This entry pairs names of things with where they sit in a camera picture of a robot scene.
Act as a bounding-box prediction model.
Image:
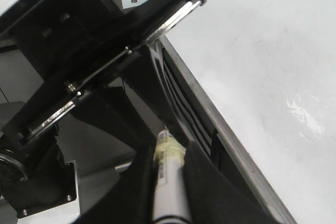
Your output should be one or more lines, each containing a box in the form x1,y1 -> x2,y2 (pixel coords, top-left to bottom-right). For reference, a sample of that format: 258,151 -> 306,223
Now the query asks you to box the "white whiteboard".
168,0 -> 335,223

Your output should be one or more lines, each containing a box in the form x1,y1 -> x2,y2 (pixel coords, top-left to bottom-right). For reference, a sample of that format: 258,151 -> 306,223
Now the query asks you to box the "white black-tip whiteboard marker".
152,129 -> 192,223

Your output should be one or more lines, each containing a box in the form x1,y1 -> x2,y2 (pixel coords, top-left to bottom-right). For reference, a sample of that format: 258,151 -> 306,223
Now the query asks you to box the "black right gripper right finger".
123,46 -> 280,223

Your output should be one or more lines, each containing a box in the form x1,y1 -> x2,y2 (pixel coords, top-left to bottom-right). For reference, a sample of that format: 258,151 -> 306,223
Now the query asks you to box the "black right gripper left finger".
71,87 -> 156,223

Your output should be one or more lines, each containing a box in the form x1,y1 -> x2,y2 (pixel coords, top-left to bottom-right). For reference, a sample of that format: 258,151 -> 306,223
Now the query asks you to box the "grey whiteboard ledge rail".
160,37 -> 296,223

